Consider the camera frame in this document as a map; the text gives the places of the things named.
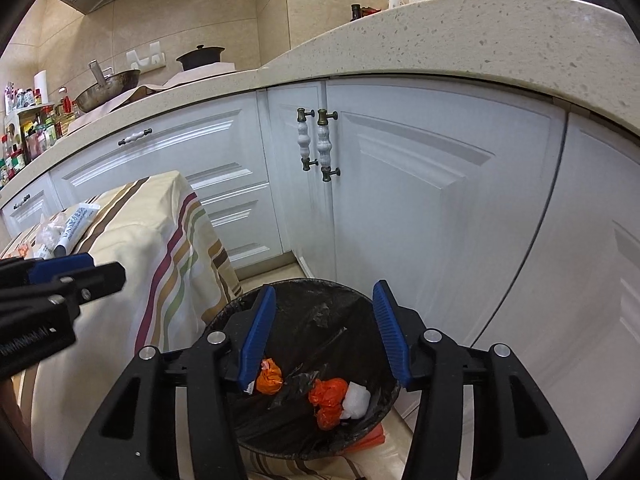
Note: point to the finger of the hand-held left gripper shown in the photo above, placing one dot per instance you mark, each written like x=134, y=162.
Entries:
x=102, y=280
x=60, y=267

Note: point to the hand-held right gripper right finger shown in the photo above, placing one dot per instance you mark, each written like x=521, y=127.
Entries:
x=392, y=340

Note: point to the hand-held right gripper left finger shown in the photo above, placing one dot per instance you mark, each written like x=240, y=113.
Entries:
x=256, y=340

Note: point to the orange dotted clear packet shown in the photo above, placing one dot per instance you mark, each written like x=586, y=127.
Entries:
x=22, y=249

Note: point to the white printed packet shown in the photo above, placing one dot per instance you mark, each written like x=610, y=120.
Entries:
x=75, y=225

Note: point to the round black waste bin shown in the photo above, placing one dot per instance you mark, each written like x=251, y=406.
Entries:
x=320, y=340

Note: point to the crumpled clear plastic wrapper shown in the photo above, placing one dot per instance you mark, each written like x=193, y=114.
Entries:
x=50, y=232

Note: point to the small crumpled orange wrapper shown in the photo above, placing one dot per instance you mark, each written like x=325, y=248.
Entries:
x=270, y=377

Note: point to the small white end cabinet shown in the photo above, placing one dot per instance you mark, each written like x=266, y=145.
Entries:
x=30, y=215

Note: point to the striped table cloth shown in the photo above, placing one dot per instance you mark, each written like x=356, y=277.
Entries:
x=150, y=240

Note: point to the crumpled white tissue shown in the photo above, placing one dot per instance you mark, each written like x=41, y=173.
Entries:
x=357, y=402

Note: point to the large crumpled orange wrapper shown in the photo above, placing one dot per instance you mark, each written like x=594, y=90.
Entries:
x=327, y=397

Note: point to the orange plastic bag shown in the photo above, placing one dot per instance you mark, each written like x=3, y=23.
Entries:
x=372, y=440

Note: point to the stacked white lower drawers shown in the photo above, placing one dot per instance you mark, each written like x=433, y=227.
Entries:
x=240, y=220

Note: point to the narrow white cabinet door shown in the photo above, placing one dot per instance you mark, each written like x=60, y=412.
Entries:
x=290, y=210

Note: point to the cluster of condiment bottles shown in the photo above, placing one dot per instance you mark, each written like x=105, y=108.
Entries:
x=30, y=135

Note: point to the large white cabinet door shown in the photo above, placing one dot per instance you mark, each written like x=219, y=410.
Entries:
x=425, y=200

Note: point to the wide white drawer front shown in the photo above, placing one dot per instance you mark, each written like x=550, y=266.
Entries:
x=190, y=135

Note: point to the paper towel roll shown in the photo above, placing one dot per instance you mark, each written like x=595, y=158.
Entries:
x=41, y=85

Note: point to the curved white cabinet door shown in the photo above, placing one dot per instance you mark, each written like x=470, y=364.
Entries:
x=575, y=310

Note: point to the steel wok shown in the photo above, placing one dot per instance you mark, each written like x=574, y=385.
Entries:
x=107, y=87

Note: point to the pale stove cover cloth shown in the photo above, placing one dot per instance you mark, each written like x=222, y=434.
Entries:
x=200, y=77

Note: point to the black lidded pot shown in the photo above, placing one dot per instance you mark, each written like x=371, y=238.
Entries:
x=200, y=57

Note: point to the beige speckled countertop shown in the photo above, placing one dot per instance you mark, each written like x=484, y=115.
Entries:
x=450, y=35

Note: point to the dark glass bottle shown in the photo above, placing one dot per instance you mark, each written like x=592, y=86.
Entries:
x=356, y=11

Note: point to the red snack packet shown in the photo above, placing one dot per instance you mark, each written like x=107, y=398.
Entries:
x=370, y=10

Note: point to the white wall rack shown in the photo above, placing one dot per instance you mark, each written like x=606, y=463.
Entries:
x=145, y=57

